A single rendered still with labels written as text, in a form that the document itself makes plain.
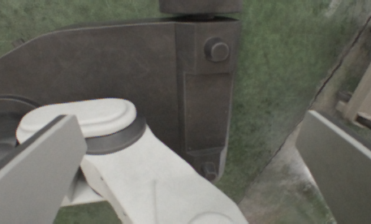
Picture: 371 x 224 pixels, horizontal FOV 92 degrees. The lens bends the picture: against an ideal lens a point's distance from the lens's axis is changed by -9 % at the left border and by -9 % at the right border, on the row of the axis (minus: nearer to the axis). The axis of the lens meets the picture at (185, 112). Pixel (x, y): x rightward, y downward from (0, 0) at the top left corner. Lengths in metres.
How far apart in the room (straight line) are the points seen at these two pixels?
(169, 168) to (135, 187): 0.06
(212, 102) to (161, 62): 0.16
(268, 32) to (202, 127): 0.39
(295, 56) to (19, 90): 0.84
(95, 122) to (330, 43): 0.85
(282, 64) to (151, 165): 0.63
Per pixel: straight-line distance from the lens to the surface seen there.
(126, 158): 0.33
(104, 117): 0.35
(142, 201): 0.27
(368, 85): 0.85
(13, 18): 0.70
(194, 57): 0.42
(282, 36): 0.77
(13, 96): 0.55
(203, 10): 0.43
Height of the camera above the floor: 0.61
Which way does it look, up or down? 57 degrees down
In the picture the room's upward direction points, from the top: 158 degrees clockwise
